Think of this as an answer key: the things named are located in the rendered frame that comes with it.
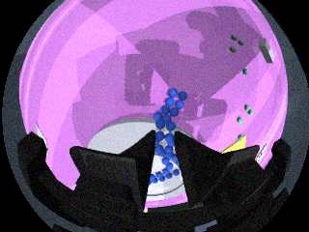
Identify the yellow flat sheet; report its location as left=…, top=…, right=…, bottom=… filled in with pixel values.
left=221, top=134, right=246, bottom=154

